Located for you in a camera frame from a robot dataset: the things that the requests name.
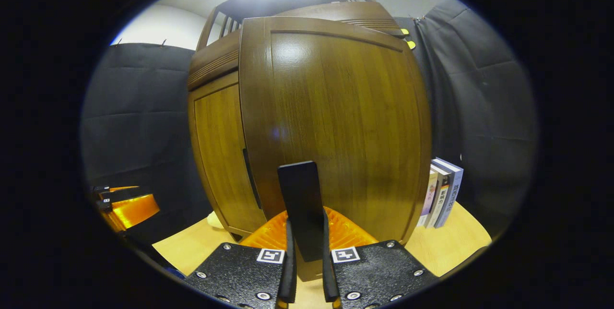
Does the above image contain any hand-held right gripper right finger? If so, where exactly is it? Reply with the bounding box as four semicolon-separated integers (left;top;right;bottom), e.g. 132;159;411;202
321;206;439;309

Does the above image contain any black spine book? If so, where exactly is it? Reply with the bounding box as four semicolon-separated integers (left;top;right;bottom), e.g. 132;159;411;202
425;163;454;229

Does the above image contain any wooden double-door shoe cabinet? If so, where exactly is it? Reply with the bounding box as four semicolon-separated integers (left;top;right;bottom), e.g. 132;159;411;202
187;0;408;242

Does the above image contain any wooden cabinet door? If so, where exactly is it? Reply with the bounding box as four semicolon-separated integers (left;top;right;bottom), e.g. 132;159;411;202
238;15;432;282
189;71;267;240

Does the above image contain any black backdrop cloth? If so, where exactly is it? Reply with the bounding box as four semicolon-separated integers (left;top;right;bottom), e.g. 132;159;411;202
81;0;538;245

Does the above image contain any pink spine book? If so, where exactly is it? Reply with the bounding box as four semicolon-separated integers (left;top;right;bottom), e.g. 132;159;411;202
416;167;439;228

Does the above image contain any lavender spine book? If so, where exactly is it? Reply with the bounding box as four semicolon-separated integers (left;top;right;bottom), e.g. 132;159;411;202
433;157;464;229

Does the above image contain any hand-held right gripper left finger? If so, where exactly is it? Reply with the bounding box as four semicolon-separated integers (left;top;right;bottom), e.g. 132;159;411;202
185;208;298;309

